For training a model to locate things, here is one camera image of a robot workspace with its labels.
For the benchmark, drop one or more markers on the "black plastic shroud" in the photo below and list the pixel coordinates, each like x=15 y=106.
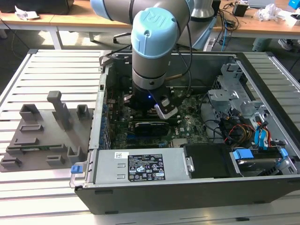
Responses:
x=206 y=161

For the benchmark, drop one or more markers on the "coin cell battery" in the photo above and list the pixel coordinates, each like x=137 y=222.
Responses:
x=187 y=94

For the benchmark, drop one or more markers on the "black graphics card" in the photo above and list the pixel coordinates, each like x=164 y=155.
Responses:
x=151 y=129

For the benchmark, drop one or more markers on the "grey parts rack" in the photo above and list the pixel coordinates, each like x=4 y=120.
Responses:
x=47 y=140

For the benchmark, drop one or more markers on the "silver chipset heatsink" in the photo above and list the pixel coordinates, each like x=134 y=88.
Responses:
x=179 y=142

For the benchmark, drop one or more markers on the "pale blue teach pendant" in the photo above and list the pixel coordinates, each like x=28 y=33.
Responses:
x=204 y=35

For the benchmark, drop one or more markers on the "black camera bracket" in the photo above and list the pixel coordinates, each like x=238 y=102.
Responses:
x=175 y=102

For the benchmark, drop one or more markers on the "grey laptop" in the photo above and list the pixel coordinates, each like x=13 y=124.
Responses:
x=260 y=2

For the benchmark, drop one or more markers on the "green motherboard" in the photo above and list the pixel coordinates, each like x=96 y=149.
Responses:
x=192 y=112

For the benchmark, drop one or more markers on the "office chair base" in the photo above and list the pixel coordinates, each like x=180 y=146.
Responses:
x=120 y=35

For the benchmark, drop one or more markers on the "grey power supply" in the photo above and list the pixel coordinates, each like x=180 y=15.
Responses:
x=105 y=164

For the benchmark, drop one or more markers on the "clear plastic bag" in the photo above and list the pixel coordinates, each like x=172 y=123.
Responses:
x=269 y=11

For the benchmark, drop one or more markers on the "crumpled white paper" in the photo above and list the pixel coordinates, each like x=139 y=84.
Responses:
x=25 y=14

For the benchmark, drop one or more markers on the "pale green bin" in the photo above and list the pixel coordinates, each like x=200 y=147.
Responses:
x=262 y=44

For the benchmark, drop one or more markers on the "small black box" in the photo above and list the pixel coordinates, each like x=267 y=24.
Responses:
x=239 y=10

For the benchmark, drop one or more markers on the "blue case latch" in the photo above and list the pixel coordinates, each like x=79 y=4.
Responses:
x=76 y=169

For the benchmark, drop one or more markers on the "hard disk in blue carrier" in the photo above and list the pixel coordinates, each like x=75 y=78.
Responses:
x=243 y=155

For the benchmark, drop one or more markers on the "black open PC case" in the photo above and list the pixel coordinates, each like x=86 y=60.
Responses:
x=164 y=199

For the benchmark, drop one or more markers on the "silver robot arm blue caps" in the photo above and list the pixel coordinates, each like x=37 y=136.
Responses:
x=150 y=42

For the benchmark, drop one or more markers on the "black RAM slot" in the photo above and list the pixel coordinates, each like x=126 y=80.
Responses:
x=143 y=116
x=174 y=122
x=170 y=90

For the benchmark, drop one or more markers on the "white sneaker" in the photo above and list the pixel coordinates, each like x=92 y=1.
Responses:
x=284 y=44

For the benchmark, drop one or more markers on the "silver metal drive cage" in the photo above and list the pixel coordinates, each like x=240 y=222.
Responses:
x=222 y=96

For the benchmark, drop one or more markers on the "blue box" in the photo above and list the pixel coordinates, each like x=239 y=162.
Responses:
x=294 y=3

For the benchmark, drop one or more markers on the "white box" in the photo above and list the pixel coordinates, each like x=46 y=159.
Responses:
x=296 y=20

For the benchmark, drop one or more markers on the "black bag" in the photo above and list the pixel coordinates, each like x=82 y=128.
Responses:
x=35 y=5

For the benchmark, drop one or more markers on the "wooden desk white frame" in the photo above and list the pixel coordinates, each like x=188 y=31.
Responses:
x=82 y=21

